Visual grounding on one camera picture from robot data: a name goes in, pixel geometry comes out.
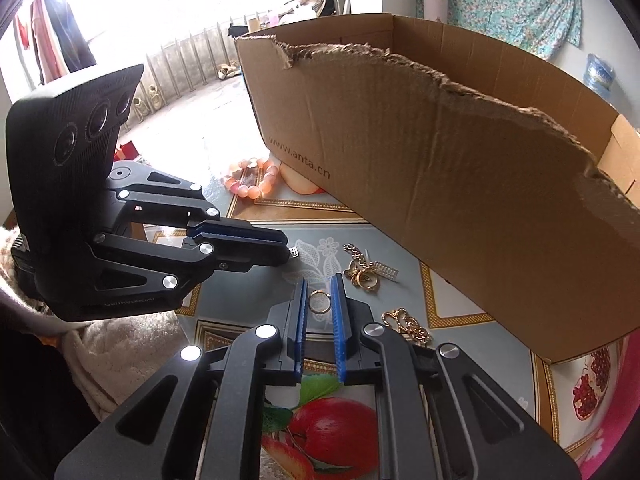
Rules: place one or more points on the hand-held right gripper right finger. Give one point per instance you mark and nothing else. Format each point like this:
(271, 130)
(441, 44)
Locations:
(339, 330)

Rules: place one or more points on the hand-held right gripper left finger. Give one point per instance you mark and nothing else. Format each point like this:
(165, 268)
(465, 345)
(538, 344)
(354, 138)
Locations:
(301, 332)

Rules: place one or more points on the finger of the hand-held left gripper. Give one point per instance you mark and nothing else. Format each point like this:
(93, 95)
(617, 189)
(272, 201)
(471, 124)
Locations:
(235, 230)
(250, 255)

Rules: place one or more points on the gold swirl brooch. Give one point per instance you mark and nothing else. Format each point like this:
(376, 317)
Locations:
(410, 330)

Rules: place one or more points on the brown cardboard box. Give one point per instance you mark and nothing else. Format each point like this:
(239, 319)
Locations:
(450, 185)

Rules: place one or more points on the person's left forearm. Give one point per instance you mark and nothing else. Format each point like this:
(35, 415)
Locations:
(115, 355)

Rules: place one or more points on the fruit printed tablecloth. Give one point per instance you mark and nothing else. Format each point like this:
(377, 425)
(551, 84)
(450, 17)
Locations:
(325, 252)

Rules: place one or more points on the red gift bag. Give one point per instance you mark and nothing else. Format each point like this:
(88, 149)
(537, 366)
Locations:
(131, 152)

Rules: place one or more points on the pink hanging garment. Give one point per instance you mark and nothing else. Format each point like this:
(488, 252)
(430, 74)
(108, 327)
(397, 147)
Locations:
(40, 45)

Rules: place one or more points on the dark hanging jacket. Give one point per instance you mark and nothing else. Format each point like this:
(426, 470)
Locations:
(70, 35)

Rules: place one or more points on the pair of beige shoes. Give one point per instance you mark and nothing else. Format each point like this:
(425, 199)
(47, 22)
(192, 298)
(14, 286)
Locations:
(229, 71)

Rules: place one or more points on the metal railing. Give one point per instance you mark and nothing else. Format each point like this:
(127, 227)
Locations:
(190, 70)

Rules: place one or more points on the white paper roll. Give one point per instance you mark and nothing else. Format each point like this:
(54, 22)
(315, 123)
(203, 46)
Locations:
(435, 2)

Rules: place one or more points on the teal floral cloth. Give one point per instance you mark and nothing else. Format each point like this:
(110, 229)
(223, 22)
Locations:
(500, 5)

